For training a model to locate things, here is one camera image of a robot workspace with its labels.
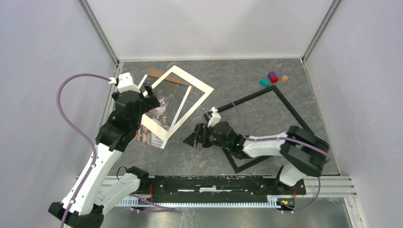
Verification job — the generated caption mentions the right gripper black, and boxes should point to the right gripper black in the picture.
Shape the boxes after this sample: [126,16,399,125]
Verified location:
[183,123,230,150]

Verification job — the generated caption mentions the cat photo print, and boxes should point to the cat photo print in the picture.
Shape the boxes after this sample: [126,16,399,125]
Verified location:
[134,80,192,149]

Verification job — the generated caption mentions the white mat board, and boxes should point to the white mat board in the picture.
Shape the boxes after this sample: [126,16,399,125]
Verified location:
[142,66,214,142]

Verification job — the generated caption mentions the black picture frame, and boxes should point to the black picture frame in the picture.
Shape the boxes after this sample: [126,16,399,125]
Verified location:
[199,85,317,174]

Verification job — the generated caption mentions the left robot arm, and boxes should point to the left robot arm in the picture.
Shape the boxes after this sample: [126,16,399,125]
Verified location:
[48,83,160,228]

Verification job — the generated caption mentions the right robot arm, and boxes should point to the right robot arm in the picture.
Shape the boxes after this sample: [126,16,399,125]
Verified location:
[183,122,329,194]

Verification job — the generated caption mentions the brown backing board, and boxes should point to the brown backing board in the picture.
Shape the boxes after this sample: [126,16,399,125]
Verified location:
[146,69,194,91]

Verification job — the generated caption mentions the teal cube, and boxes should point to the teal cube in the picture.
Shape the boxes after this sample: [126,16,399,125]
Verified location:
[259,78,270,88]

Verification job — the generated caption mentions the red cube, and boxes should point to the red cube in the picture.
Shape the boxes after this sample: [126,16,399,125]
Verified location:
[270,76,278,83]

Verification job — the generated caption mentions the purple cube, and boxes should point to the purple cube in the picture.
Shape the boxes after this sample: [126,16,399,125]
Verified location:
[268,71,277,80]

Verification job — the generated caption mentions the tan wooden cube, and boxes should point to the tan wooden cube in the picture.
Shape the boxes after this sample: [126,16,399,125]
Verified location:
[280,75,289,84]

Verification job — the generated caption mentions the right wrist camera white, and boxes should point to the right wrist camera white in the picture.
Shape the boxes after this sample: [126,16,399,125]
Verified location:
[207,107,221,128]

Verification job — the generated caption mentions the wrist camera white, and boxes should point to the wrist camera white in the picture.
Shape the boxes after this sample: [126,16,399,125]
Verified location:
[108,73,140,93]
[207,107,221,128]

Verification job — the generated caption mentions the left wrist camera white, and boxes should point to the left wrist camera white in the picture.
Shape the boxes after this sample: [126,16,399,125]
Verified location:
[108,73,140,93]

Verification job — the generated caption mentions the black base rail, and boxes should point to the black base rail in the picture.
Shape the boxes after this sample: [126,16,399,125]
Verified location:
[134,175,307,203]

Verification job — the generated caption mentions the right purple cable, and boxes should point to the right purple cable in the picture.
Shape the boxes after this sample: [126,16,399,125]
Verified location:
[217,100,331,213]

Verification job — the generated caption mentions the aluminium frame rails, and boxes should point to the aluminium frame rails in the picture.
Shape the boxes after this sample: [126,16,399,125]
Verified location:
[78,0,364,228]

